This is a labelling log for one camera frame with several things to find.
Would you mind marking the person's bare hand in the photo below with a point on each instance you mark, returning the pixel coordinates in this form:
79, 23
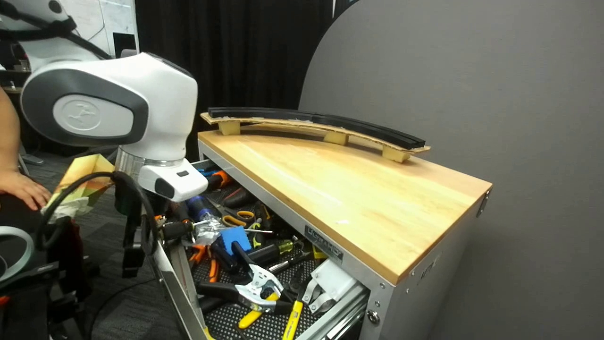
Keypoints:
19, 185

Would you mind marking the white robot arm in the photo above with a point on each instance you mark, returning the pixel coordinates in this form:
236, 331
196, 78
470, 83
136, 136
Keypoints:
89, 85

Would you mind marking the curved wood and foam piece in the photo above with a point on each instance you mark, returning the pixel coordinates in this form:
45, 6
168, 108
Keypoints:
391, 144

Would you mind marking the yellow handled pliers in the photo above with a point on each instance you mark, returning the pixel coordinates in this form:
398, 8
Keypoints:
251, 316

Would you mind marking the blue and white spring clamp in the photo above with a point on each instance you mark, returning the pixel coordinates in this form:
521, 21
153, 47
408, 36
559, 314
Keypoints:
259, 282

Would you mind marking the grey tool cabinet wooden top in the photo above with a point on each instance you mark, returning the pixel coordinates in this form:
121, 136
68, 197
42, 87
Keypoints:
397, 227

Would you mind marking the metal tool drawer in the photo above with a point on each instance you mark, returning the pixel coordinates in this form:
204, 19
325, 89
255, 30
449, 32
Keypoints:
179, 180

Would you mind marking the orange handled scissors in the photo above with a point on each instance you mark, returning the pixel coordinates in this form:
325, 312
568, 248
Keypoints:
242, 217

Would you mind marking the yellow handled screwdriver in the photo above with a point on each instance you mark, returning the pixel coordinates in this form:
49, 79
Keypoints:
293, 319

